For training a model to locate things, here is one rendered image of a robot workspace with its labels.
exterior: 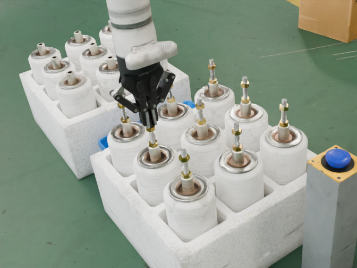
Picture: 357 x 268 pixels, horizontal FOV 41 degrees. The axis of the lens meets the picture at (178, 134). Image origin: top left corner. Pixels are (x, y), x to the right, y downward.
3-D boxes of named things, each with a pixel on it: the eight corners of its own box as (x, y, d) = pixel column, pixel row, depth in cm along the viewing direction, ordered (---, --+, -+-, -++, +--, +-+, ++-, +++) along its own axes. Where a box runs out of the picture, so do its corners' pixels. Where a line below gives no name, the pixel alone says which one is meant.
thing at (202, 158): (183, 190, 115) (174, 128, 104) (220, 178, 116) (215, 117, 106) (196, 216, 107) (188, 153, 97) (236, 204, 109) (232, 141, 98)
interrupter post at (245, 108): (238, 115, 106) (237, 102, 104) (245, 110, 107) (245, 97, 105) (246, 118, 105) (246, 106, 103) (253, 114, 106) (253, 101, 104)
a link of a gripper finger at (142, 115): (142, 98, 89) (145, 121, 92) (127, 103, 88) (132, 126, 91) (145, 102, 88) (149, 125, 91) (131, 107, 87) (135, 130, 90)
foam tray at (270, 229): (225, 148, 137) (221, 94, 127) (330, 226, 109) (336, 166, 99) (104, 210, 122) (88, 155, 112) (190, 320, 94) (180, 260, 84)
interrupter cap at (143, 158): (152, 175, 93) (151, 172, 92) (130, 159, 98) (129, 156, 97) (181, 157, 96) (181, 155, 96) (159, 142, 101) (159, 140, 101)
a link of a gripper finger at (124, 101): (111, 88, 86) (135, 100, 89) (105, 96, 86) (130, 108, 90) (117, 93, 84) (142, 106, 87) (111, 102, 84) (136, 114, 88)
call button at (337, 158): (336, 153, 82) (337, 144, 81) (355, 165, 79) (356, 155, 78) (319, 164, 81) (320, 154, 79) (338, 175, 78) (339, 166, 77)
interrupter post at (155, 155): (154, 163, 96) (152, 150, 94) (147, 158, 97) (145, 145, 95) (163, 158, 97) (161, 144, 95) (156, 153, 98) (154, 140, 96)
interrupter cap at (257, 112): (221, 116, 107) (221, 113, 106) (244, 101, 110) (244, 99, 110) (247, 128, 102) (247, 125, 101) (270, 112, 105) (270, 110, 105)
